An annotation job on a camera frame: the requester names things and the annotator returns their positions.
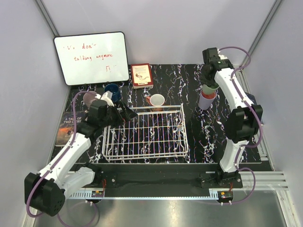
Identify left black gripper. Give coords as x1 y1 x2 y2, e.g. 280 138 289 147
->
100 100 137 128

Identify light green plastic cup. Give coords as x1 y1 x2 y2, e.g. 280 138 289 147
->
202 84 219 95

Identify pink plastic cup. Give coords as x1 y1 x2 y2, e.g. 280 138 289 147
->
201 92 216 100

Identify lavender plastic cup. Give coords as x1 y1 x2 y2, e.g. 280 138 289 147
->
198 91 217 110

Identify dark blue mug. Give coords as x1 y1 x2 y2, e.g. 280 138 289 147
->
105 83 121 103

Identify orange pink mug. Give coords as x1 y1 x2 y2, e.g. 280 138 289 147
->
145 94 165 112

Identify white wire dish rack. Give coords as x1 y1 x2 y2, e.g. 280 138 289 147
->
102 105 189 162

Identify mauve ceramic mug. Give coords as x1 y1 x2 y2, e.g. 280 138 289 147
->
83 91 97 108

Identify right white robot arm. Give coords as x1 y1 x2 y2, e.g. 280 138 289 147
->
198 47 263 188

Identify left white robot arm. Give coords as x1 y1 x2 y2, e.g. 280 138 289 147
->
24 99 138 217

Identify red and cream book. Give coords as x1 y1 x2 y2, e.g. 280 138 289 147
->
131 63 153 89

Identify black marbled table mat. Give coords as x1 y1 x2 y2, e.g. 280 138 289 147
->
78 64 230 164

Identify blue paperback book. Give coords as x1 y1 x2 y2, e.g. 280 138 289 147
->
245 92 264 126

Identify Tale of Two Cities book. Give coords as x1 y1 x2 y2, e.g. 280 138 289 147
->
55 112 74 147

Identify white dry-erase board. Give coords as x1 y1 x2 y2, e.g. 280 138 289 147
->
53 31 129 86

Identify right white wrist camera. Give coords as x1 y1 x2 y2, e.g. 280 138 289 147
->
218 53 228 60

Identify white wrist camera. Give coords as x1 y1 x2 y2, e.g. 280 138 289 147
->
218 53 228 60
95 91 114 106

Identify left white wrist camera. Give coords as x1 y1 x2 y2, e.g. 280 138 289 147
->
95 91 114 106

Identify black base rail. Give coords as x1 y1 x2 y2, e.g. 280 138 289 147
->
75 162 243 198

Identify white slotted cable duct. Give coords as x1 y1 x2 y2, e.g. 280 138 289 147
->
69 190 105 200

